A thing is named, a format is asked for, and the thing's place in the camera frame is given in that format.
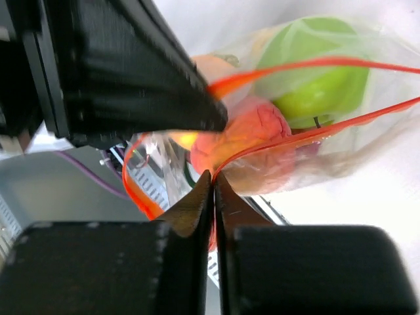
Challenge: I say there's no clear orange zip top bag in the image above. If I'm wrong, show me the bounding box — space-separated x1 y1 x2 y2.
122 16 419 219

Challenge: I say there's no yellow pear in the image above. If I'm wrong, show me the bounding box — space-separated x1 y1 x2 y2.
169 131 198 151

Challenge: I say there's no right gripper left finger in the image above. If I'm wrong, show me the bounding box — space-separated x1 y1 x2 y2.
1 171 212 314

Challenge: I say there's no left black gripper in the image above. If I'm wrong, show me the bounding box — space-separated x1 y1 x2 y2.
1 1 43 138

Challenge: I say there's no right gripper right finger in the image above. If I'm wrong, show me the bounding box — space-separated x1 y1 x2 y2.
214 175 419 314

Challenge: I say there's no red peach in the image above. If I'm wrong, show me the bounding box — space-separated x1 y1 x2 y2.
190 96 296 196

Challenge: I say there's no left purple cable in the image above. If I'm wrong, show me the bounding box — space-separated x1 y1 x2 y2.
54 149 132 201

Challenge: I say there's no orange fruit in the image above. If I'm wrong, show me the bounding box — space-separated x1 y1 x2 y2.
191 54 237 85

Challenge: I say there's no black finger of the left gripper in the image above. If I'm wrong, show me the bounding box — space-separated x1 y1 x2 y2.
22 1 228 148

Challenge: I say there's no green apple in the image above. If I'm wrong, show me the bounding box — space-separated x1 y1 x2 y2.
255 17 369 129

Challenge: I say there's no aluminium rail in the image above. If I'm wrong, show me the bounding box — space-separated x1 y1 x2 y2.
243 196 291 226

